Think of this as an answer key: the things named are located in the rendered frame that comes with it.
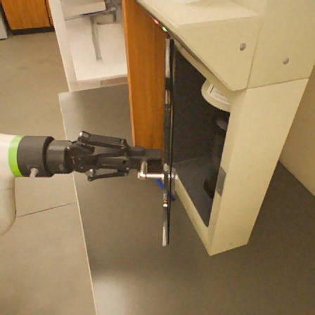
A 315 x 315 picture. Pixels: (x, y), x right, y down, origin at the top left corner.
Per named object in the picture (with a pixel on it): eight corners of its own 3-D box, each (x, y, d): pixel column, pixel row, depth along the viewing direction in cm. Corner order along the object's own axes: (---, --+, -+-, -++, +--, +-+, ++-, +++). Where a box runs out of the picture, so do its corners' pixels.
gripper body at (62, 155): (53, 182, 64) (95, 183, 63) (42, 152, 58) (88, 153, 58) (62, 159, 69) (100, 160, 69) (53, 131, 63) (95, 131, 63)
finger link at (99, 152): (81, 150, 65) (79, 145, 64) (131, 147, 64) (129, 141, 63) (77, 162, 62) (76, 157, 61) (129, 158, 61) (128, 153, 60)
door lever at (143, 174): (164, 155, 66) (164, 145, 64) (164, 184, 59) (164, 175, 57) (140, 154, 66) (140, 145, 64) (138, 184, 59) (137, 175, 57)
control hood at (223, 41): (169, 24, 65) (171, -29, 59) (247, 90, 43) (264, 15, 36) (120, 30, 62) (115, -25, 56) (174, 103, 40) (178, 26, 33)
